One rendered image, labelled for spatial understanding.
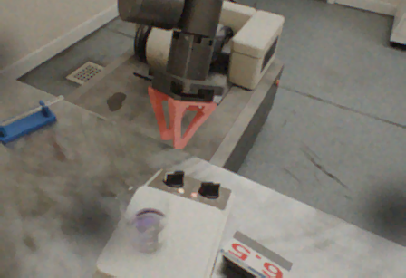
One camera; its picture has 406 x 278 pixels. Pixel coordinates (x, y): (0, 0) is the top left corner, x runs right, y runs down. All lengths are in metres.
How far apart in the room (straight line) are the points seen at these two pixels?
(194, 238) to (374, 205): 1.31
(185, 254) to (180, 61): 0.23
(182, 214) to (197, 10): 0.25
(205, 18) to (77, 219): 0.35
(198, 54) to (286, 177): 1.22
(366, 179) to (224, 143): 0.80
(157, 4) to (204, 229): 0.27
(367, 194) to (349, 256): 1.13
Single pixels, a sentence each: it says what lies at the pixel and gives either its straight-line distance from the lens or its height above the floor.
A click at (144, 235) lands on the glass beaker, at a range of 0.37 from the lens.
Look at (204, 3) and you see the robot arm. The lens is 0.43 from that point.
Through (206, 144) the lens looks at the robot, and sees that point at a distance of 1.15.
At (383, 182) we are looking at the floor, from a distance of 1.77.
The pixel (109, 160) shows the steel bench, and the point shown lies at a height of 0.75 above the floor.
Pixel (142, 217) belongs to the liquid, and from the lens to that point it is 0.41.
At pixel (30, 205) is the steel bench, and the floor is 0.75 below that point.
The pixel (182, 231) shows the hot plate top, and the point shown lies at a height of 0.84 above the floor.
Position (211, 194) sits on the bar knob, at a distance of 0.50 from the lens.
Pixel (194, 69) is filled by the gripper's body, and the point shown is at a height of 0.97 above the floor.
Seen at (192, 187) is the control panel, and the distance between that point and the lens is 0.51.
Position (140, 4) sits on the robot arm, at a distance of 0.39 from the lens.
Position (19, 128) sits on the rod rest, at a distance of 0.70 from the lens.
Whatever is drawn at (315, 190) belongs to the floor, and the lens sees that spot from 1.59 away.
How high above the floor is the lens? 1.22
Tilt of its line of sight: 44 degrees down
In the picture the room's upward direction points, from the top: 5 degrees clockwise
